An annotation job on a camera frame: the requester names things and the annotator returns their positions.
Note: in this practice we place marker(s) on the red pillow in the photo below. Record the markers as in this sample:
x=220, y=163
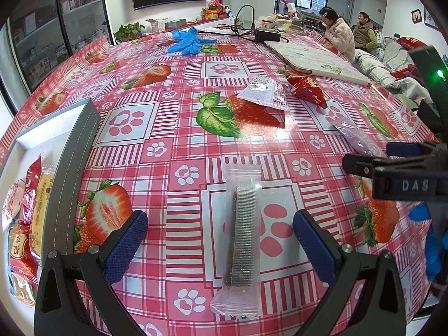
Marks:
x=413, y=43

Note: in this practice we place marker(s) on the green potted plant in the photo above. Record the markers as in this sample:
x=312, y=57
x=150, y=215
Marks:
x=129, y=31

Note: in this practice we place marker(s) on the grey sofa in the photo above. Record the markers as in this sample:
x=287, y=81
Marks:
x=378, y=70

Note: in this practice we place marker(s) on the small picture frame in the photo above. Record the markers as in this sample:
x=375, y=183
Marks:
x=415, y=16

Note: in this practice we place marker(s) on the strawberry print tablecloth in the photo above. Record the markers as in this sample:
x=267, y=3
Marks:
x=168, y=119

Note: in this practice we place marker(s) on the large picture frame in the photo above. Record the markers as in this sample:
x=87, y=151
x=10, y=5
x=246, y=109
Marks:
x=431, y=18

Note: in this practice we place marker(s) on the glass display cabinet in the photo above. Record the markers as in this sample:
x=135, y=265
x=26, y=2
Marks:
x=52, y=24

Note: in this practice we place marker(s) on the small white snack packet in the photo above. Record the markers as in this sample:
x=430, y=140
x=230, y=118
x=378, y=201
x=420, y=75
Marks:
x=12, y=199

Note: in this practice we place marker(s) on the yellow crisp snack packet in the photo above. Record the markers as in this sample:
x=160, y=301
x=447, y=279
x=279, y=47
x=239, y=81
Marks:
x=23, y=292

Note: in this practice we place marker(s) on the grey box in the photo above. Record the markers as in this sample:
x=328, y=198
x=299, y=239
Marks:
x=70, y=168

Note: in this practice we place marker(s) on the white printed snack packet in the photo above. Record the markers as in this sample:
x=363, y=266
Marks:
x=260, y=91

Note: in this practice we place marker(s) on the person's right hand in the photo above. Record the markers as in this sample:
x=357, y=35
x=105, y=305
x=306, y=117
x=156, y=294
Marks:
x=437, y=248

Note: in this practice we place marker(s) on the black power adapter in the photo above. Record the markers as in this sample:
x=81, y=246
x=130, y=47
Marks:
x=267, y=35

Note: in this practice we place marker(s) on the green flat box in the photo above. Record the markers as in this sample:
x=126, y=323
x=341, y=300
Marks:
x=178, y=23

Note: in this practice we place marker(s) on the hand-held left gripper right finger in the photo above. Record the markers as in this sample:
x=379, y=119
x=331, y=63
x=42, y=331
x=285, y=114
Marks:
x=315, y=245

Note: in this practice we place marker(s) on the blue disposable glove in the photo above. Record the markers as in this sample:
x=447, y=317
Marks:
x=190, y=46
x=182, y=35

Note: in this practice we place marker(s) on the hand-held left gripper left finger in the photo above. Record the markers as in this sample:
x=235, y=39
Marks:
x=122, y=248

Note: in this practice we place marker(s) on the purple snack packet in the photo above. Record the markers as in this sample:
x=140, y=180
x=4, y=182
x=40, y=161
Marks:
x=360, y=140

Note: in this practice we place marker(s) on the white seat cushion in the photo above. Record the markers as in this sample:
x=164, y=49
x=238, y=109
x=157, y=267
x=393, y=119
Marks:
x=322, y=61

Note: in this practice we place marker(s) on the yellow cake packet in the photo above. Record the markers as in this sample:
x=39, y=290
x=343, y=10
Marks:
x=40, y=206

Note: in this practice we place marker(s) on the white open carton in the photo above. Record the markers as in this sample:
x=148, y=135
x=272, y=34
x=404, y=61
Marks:
x=155, y=25

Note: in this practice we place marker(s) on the red flower bouquet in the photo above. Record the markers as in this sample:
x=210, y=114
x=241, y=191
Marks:
x=215, y=4

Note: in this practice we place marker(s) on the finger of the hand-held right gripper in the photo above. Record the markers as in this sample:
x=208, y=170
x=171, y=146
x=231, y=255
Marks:
x=358, y=166
x=402, y=149

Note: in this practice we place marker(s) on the clear dark bar packet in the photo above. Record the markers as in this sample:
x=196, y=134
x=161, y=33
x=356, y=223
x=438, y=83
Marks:
x=243, y=231

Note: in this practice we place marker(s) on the orange gift tin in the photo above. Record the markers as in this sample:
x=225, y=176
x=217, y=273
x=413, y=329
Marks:
x=213, y=14

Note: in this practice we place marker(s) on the red printed snack packet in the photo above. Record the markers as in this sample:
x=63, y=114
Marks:
x=308, y=87

